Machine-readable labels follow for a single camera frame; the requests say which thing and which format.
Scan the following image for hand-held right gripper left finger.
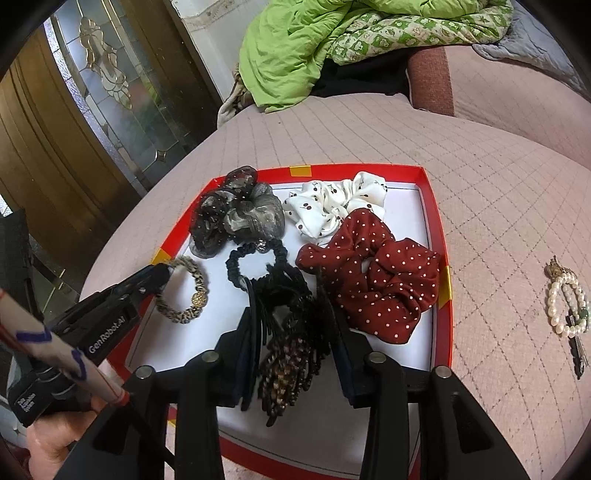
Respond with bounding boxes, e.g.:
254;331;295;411
65;318;253;480

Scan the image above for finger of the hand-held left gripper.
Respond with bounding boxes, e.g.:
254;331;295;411
104;261;173;302

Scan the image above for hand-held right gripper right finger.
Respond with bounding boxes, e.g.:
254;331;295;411
330;318;532;480

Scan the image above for brown speckled hair claw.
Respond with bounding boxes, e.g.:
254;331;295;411
257;331;320;428

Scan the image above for leopard print hair tie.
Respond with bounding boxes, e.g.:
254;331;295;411
154;255;209;326

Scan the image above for black hair tie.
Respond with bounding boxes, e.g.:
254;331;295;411
224;237;290;293

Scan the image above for black hair claw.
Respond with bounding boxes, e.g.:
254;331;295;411
240;271;336;412

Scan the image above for red dotted scrunchie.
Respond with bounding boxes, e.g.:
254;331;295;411
294;208;443;347

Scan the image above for grey sheer scrunchie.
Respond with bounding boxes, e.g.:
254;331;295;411
189;166;287;259

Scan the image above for red cardboard box white inside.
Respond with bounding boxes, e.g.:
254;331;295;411
121;163;456;468

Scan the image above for white cherry print scrunchie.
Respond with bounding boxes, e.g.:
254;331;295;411
281;170;389;241

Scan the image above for person's left hand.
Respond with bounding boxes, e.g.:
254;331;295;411
27;396;112;480

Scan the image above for white tube with blue marks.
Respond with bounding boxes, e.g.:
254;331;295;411
0;288;131;408

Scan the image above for wooden door with patterned glass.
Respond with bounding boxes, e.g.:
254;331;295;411
0;0;223;289

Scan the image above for beige patterned cloth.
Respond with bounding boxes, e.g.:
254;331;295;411
216;69;256;129

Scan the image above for pink quilted bed cover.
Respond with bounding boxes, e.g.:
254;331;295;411
79;91;591;480

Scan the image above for green quilt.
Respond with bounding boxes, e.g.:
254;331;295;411
237;0;516;114

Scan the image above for black cloth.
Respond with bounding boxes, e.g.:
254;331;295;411
313;56;413;99

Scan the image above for pink bolster pillow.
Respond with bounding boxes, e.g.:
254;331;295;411
405;39;591;163

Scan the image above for grey quilted blanket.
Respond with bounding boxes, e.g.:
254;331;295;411
470;0;588;94

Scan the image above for pearl bracelet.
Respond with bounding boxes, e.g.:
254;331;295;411
545;256;591;337

